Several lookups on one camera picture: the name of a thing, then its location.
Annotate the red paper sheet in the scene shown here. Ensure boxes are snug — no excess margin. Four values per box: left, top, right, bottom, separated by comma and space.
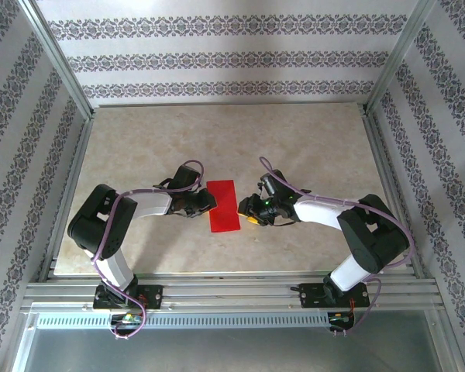
205, 178, 242, 234

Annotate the grey metal sheet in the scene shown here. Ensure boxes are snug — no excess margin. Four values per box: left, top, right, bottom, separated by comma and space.
9, 309, 460, 372

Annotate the small electronics board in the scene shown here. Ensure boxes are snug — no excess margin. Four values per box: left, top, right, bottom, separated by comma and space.
328, 312, 356, 326
111, 312, 145, 326

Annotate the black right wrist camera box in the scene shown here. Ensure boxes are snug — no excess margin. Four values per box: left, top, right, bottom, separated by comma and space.
259, 170, 286, 197

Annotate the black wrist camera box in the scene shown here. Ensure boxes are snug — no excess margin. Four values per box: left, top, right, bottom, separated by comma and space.
259, 170, 286, 197
173, 164, 201, 191

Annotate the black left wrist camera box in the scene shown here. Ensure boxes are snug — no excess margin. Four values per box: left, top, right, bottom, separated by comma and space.
173, 164, 201, 191

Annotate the wide aluminium rail beam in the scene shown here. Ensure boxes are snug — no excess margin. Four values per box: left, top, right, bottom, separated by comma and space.
21, 270, 446, 313

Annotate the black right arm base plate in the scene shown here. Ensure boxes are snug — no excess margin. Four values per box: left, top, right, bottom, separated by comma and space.
300, 282, 370, 309

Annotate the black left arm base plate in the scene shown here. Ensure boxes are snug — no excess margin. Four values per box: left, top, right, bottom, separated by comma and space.
92, 284, 164, 311

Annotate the slotted grey cable duct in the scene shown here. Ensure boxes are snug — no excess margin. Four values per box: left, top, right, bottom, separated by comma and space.
36, 312, 331, 330

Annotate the aluminium side rail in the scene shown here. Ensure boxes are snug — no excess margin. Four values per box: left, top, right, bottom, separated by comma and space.
38, 115, 96, 282
362, 110, 425, 280

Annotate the aluminium frame post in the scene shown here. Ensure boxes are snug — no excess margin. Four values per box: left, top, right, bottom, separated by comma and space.
363, 0, 441, 115
17, 0, 97, 122

